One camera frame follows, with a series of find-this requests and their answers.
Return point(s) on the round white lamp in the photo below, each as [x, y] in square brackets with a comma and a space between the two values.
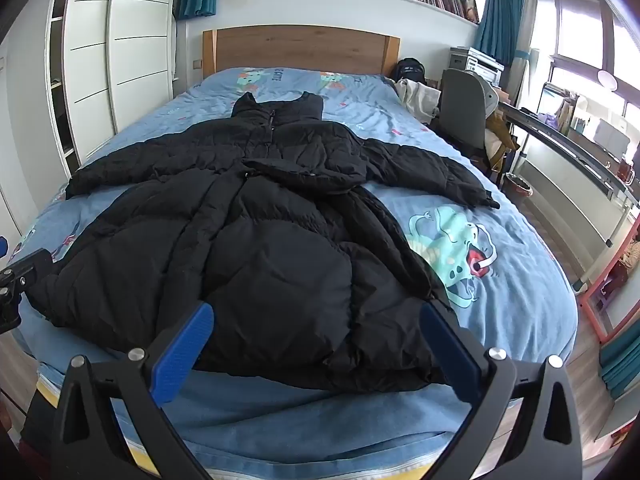
[608, 80]

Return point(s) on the bed with blue printed sheet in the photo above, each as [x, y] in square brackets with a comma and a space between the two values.
[500, 270]

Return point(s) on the trash bin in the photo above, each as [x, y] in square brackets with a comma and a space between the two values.
[516, 189]

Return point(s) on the white cloth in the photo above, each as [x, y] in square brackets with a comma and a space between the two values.
[417, 100]

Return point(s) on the pink framed mirror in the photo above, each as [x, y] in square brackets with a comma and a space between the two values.
[607, 280]

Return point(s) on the white wardrobe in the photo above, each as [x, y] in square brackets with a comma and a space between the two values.
[135, 60]

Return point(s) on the desk with grey edge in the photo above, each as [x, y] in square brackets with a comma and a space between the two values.
[565, 150]

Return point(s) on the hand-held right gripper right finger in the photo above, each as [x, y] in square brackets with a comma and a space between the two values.
[450, 355]

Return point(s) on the white drawer unit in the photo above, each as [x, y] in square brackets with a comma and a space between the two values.
[477, 62]

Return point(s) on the black backpack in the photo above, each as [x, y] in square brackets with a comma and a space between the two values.
[410, 70]

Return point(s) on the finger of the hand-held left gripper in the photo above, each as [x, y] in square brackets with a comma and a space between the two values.
[25, 266]

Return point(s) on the wooden headboard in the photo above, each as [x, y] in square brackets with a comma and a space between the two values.
[300, 47]

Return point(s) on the window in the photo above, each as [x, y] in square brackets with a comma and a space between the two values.
[575, 25]

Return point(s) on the black puffer coat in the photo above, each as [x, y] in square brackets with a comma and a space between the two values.
[275, 240]

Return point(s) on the mustard cloth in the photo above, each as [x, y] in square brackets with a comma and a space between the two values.
[500, 132]

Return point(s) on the grey chair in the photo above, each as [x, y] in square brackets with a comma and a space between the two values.
[462, 105]

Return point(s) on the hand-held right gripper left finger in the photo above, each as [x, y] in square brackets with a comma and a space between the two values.
[180, 355]

